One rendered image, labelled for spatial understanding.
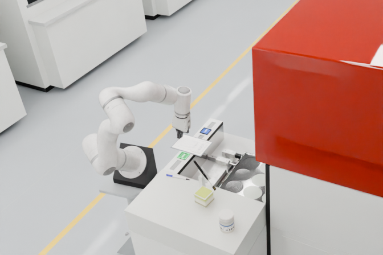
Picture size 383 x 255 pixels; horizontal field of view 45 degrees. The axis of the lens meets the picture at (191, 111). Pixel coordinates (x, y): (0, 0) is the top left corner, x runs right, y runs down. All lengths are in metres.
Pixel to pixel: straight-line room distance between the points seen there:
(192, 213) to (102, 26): 3.83
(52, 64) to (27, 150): 1.12
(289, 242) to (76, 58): 3.76
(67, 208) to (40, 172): 0.60
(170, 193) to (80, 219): 1.53
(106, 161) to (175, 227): 0.47
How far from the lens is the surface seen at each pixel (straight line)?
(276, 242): 2.56
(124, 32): 6.18
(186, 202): 2.43
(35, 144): 4.87
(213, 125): 2.93
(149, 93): 2.11
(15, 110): 5.13
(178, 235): 2.32
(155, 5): 7.05
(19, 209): 4.20
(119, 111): 2.09
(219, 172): 2.70
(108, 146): 2.30
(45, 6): 5.49
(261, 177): 2.63
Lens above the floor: 2.66
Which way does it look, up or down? 34 degrees down
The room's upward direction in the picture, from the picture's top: 7 degrees counter-clockwise
